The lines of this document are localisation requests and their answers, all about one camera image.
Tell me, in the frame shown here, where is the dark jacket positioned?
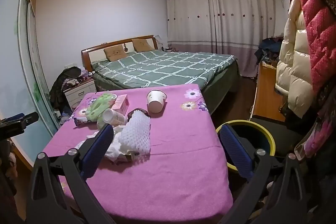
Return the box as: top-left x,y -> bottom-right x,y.
49,66 -> 82,111

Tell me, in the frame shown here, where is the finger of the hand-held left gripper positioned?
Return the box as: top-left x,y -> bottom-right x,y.
0,112 -> 39,139

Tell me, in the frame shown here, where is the wooden cabinet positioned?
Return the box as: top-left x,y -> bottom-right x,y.
249,61 -> 286,122

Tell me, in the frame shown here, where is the yellow-rimmed dark waste bin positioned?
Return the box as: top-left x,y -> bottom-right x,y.
216,120 -> 276,180

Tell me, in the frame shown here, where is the white tissue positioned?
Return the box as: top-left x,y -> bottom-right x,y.
87,126 -> 137,163

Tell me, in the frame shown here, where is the bed with green checked duvet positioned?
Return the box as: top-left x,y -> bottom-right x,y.
81,35 -> 240,115

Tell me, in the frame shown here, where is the white paper cup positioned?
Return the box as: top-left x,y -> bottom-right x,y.
146,90 -> 168,113

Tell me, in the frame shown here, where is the white foam net sleeve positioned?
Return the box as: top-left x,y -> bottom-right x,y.
119,110 -> 152,155

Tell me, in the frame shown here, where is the pink cardboard box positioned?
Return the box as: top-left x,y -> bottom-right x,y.
112,94 -> 130,115

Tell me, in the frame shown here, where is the white wooden nightstand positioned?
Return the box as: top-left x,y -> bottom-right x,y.
64,79 -> 97,109

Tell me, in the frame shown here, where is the red dotted puffer jacket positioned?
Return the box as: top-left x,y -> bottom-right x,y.
291,0 -> 336,93

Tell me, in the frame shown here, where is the pink and white curtain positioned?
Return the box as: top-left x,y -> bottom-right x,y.
165,0 -> 276,77

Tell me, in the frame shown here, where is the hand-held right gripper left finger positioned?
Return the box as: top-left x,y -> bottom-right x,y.
26,123 -> 116,224

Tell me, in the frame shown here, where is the brown pillow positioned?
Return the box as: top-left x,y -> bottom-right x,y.
103,46 -> 129,62
131,38 -> 155,52

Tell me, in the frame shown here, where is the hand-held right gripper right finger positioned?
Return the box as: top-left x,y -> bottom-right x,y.
219,124 -> 310,224

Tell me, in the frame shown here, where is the cream puffer jacket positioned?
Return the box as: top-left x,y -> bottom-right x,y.
274,0 -> 315,118

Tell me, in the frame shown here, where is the purple snack packet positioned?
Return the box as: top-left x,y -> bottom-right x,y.
73,110 -> 96,127

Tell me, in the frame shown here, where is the pile of dark clothes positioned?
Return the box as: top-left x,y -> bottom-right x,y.
256,36 -> 284,65

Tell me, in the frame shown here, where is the brown plastic tray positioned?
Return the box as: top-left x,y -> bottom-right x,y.
127,108 -> 151,122

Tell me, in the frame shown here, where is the pink floral tablecloth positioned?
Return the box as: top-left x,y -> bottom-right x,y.
42,84 -> 234,224

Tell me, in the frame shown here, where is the pink floral garment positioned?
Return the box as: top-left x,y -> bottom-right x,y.
294,98 -> 336,161

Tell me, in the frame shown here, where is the green plastic packaging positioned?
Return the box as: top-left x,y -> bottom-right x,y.
87,91 -> 118,119

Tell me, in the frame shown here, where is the clear plastic cup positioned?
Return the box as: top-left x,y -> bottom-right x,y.
97,108 -> 126,130

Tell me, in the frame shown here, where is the sliding wardrobe door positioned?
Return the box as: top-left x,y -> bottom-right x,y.
0,0 -> 61,151

